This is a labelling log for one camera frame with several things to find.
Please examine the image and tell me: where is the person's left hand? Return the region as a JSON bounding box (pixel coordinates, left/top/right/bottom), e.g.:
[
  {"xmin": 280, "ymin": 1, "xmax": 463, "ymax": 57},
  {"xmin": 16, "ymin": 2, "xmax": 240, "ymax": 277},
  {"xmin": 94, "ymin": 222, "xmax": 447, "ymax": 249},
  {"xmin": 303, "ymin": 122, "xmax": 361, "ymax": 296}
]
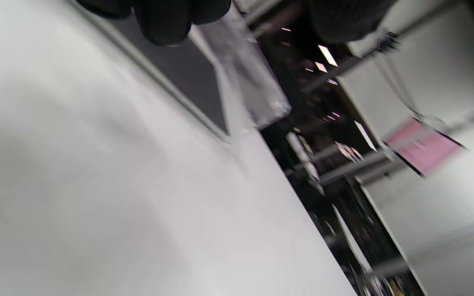
[{"xmin": 76, "ymin": 0, "xmax": 399, "ymax": 46}]

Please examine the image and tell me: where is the clear acrylic drawer organizer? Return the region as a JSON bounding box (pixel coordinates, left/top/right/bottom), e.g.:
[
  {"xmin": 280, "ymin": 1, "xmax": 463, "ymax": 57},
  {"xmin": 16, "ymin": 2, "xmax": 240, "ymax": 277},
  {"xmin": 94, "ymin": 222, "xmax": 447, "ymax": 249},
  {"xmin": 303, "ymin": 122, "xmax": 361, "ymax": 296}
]
[{"xmin": 67, "ymin": 0, "xmax": 293, "ymax": 143}]

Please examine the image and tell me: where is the computer monitor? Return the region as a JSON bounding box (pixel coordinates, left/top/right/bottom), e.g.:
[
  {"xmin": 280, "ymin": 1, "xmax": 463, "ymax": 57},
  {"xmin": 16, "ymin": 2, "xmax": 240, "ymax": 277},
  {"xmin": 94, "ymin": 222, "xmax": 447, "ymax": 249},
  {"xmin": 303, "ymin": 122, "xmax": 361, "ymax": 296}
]
[{"xmin": 384, "ymin": 117, "xmax": 467, "ymax": 178}]

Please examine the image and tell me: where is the thin metal frame post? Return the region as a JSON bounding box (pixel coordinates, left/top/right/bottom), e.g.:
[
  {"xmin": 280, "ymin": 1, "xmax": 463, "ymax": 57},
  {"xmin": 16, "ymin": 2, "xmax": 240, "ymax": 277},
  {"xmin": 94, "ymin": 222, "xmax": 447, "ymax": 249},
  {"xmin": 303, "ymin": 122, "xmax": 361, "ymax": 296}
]
[{"xmin": 318, "ymin": 123, "xmax": 451, "ymax": 186}]

